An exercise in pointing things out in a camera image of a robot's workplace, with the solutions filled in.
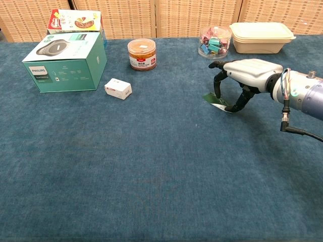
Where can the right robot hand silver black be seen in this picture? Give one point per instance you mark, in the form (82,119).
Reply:
(252,70)

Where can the green packet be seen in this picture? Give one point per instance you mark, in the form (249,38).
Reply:
(209,97)

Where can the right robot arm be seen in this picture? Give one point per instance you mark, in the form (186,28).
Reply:
(308,97)

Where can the beige lidded food container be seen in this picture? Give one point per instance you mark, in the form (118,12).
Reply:
(260,35)

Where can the clear jar of binder clips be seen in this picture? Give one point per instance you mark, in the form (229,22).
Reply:
(214,43)

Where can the bamboo folding screen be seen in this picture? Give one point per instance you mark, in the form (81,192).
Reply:
(176,17)

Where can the clear jar with brown contents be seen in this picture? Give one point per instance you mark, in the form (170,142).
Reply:
(141,54)

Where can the small white cardboard box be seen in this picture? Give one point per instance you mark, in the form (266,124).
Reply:
(118,88)

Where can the blue carpet table cover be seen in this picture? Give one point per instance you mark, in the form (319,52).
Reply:
(151,164)

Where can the red white snack box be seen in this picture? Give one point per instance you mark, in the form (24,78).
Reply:
(75,21)

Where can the teal Philips product box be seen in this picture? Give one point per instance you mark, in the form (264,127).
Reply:
(63,68)

